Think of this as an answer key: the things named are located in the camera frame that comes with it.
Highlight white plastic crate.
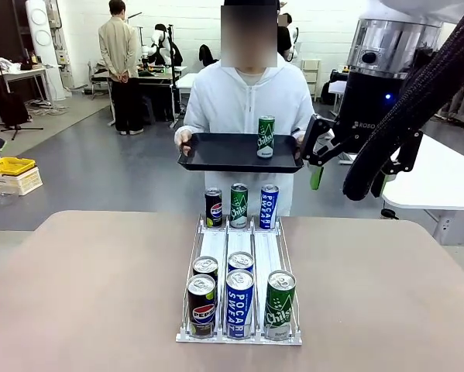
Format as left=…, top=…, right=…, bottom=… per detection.
left=0, top=166, right=44, bottom=197

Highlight grey background desk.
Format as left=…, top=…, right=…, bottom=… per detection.
left=90, top=65, right=188, bottom=127

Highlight blue Pocari Sweat can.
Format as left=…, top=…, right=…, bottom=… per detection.
left=227, top=251, right=255, bottom=274
left=259, top=184, right=280, bottom=230
left=225, top=269, right=256, bottom=339

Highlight person in black top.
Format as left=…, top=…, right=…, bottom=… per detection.
left=160, top=23, right=184, bottom=67

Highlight clear plastic bowl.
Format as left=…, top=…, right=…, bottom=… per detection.
left=0, top=188, right=19, bottom=207

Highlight person in black t-shirt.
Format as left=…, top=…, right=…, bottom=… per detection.
left=277, top=13, right=294, bottom=59

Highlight yellow plastic crate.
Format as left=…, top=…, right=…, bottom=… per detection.
left=0, top=157, right=37, bottom=176

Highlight black Pepsi can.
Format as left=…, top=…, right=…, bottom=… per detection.
left=192, top=256, right=219, bottom=282
left=204, top=187, right=224, bottom=228
left=187, top=274, right=217, bottom=339

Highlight tall white air conditioner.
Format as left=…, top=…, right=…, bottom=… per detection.
left=25, top=0, right=68, bottom=102

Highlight person's right forearm white sleeve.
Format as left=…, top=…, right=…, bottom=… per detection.
left=175, top=112, right=201, bottom=135

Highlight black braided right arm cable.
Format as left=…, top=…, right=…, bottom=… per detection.
left=342, top=0, right=464, bottom=202

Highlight white side table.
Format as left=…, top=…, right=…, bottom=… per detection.
left=0, top=66, right=54, bottom=125

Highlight large white table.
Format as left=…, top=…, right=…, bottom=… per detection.
left=347, top=133, right=464, bottom=245

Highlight man in beige jacket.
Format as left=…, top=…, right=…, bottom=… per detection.
left=98, top=0, right=139, bottom=136

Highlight person's left forearm white sleeve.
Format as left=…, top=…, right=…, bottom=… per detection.
left=289, top=110, right=316, bottom=135

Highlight black backpack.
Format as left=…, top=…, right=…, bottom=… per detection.
left=320, top=79, right=339, bottom=105

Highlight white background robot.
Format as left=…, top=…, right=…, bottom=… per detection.
left=140, top=22, right=170, bottom=67

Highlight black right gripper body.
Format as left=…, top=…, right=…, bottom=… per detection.
left=334, top=71, right=411, bottom=137

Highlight person in white hoodie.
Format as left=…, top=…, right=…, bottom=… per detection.
left=174, top=0, right=316, bottom=217

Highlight green Chilsung cider can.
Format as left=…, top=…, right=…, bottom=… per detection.
left=263, top=270, right=297, bottom=341
left=257, top=115, right=276, bottom=159
left=229, top=182, right=249, bottom=229

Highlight person's right hand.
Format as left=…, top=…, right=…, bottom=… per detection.
left=174, top=129, right=194, bottom=156

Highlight black floor tripod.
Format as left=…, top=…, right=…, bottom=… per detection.
left=0, top=57, right=45, bottom=140

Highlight black plastic serving tray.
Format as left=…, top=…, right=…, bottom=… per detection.
left=177, top=133, right=304, bottom=173

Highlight white drawer cart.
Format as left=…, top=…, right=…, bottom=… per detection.
left=301, top=58, right=322, bottom=102

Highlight white wire can dispenser rack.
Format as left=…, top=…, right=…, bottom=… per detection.
left=175, top=215, right=303, bottom=346

